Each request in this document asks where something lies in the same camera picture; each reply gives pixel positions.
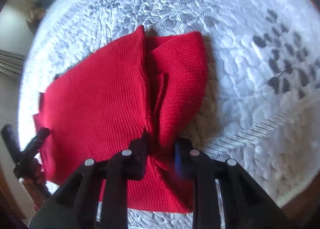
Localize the red knit sweater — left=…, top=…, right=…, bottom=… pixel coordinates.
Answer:
left=34, top=26, right=208, bottom=213

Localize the clothes pile at bed head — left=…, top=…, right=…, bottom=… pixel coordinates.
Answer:
left=26, top=0, right=55, bottom=35

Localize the person's left hand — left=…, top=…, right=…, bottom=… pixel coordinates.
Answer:
left=22, top=158, right=47, bottom=210

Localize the white grey floral bedspread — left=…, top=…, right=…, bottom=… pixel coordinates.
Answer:
left=18, top=0, right=319, bottom=228

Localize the grey pleated curtain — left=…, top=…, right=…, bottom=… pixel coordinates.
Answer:
left=0, top=50, right=25, bottom=78

